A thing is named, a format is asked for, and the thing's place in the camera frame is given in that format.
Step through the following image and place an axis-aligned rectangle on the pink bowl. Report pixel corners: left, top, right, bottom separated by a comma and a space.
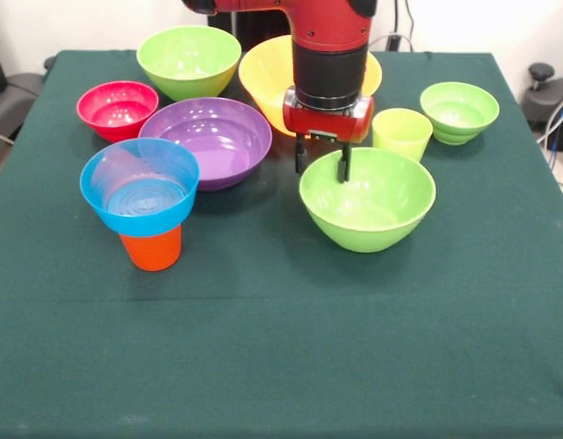
76, 80, 160, 145

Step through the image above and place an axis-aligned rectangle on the grey cable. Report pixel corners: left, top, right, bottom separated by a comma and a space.
536, 92, 563, 144

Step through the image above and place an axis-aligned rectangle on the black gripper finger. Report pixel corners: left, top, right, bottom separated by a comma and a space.
293, 132, 309, 176
335, 142, 354, 184

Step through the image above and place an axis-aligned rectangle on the yellow-green cup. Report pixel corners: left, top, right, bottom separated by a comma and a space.
371, 108, 434, 164

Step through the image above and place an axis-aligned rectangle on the purple bowl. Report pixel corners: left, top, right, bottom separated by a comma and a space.
138, 96, 273, 192

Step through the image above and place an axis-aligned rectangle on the black knobbed stand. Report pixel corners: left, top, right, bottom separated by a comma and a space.
523, 62, 563, 152

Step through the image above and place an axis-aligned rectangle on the large yellow bowl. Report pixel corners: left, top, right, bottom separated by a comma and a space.
238, 36, 383, 138

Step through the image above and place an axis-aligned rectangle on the blue bowl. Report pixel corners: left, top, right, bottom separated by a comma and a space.
79, 137, 201, 238

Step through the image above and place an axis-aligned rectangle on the large light green bowl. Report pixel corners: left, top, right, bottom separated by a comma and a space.
298, 146, 438, 254
135, 25, 242, 102

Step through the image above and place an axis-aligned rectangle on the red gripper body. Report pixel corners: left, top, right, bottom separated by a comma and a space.
282, 86, 376, 144

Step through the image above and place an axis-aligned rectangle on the small green bowl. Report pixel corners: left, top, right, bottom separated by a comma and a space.
419, 81, 501, 146

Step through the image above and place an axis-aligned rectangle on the dark green tablecloth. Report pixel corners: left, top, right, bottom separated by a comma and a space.
0, 48, 563, 439

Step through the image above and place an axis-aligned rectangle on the blue cable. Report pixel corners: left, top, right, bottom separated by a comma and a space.
547, 107, 563, 171

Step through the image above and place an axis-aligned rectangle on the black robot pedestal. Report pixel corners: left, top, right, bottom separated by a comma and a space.
207, 11, 294, 51

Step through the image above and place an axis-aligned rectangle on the grey chair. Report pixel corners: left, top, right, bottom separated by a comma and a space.
0, 72, 44, 143

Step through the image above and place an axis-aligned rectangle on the orange cup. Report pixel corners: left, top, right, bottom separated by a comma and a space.
118, 223, 184, 273

